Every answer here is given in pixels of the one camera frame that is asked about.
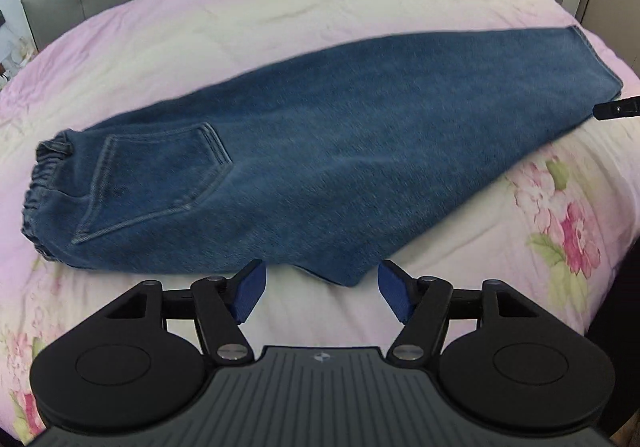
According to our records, blue denim jeans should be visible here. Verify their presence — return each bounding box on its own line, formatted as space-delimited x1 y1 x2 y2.
22 27 623 287

